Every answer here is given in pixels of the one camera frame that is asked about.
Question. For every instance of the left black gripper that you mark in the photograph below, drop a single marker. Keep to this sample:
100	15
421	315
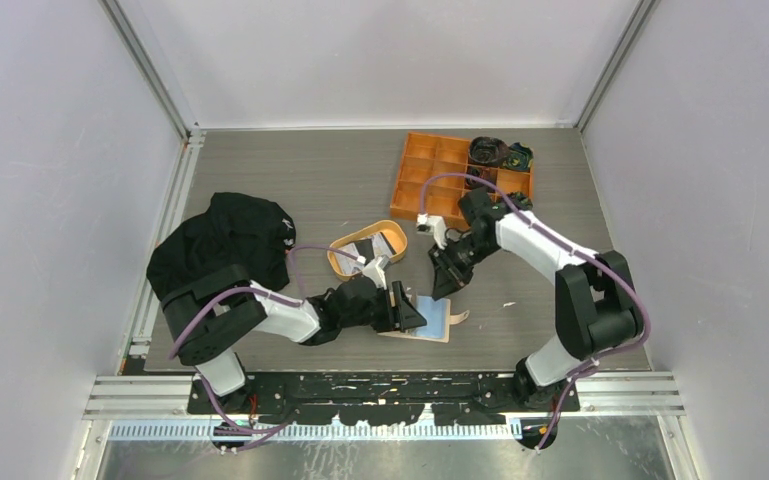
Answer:
408	316

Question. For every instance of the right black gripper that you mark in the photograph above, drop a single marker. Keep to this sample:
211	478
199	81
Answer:
448	277

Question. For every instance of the beige leather card holder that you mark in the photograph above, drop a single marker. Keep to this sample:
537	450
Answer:
439	320

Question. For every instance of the yellow oval tray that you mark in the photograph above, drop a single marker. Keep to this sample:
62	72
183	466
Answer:
345	267

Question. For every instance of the silver credit card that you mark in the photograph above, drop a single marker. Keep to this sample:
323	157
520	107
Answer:
351	249

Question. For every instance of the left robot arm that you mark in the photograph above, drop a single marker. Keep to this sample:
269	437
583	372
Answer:
209	316

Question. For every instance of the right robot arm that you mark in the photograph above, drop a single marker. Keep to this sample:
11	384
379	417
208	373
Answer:
596	309

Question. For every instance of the dark rolled tie middle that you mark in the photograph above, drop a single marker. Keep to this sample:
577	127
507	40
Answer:
480	176

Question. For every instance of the dark rolled tie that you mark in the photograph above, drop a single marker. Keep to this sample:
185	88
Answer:
480	176
487	151

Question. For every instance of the orange compartment organizer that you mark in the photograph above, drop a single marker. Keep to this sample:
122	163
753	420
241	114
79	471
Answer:
432	172

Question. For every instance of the dark rolled tie top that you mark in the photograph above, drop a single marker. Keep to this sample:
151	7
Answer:
487	151

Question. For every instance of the green patterned rolled tie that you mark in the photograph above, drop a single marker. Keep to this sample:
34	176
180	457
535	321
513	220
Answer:
520	158

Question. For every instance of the black cloth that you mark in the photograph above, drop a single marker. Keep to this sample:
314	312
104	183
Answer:
236	229

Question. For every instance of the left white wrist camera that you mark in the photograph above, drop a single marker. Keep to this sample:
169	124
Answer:
375	270

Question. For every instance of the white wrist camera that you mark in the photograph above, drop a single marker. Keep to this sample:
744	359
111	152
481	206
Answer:
375	270
434	226

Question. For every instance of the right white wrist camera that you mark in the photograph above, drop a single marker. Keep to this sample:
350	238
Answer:
434	226

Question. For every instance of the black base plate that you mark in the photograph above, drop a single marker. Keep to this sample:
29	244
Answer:
468	398

